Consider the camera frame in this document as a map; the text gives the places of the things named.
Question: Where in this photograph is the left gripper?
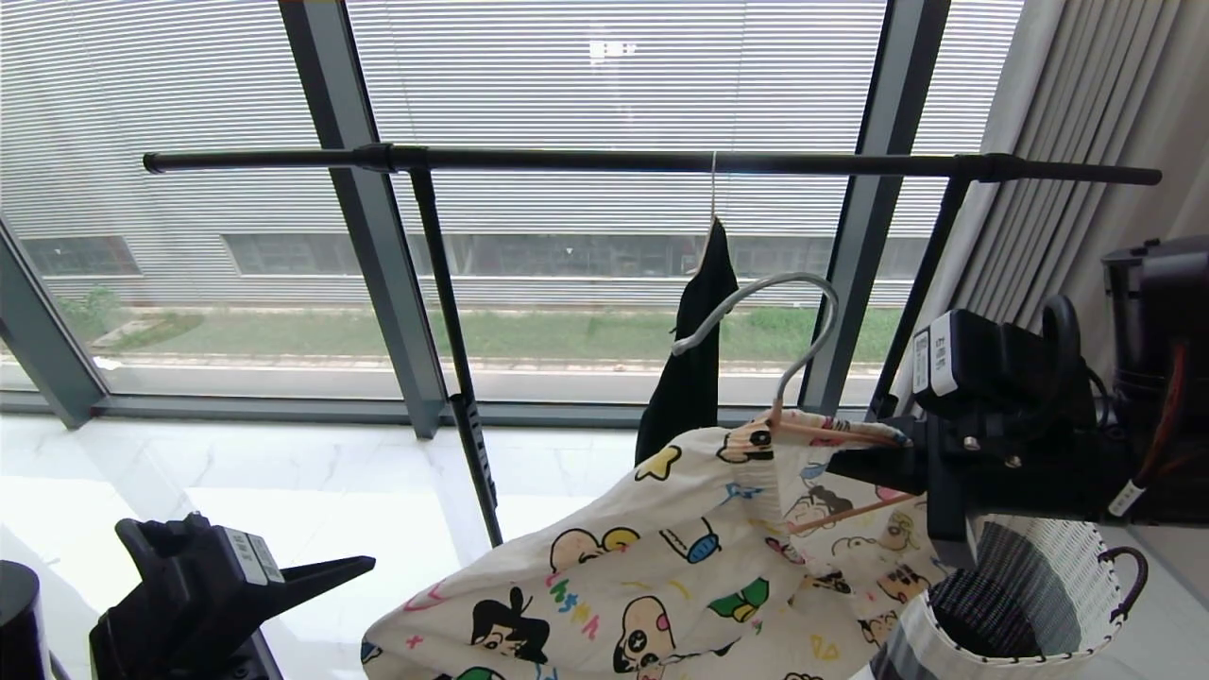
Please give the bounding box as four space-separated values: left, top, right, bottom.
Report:
90 555 377 680

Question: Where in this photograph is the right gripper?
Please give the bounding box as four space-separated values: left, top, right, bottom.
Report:
921 414 1136 570

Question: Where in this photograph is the cream printed garment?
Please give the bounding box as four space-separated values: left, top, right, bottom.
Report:
361 411 955 680

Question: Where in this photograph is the black garment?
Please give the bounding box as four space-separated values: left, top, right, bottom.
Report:
635 217 740 466

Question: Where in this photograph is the white laundry basket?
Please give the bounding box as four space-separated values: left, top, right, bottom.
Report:
869 515 1150 680

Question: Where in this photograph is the black clothes rack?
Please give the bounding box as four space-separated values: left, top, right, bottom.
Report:
144 144 1163 549

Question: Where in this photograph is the beige curtain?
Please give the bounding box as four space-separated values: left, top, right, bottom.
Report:
888 0 1209 398

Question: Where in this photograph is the window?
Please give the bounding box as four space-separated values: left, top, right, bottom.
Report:
0 0 1026 435

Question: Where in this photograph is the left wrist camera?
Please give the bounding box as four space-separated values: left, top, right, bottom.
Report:
115 515 286 615

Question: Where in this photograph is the black cable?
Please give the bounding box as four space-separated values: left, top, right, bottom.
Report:
1039 295 1085 398

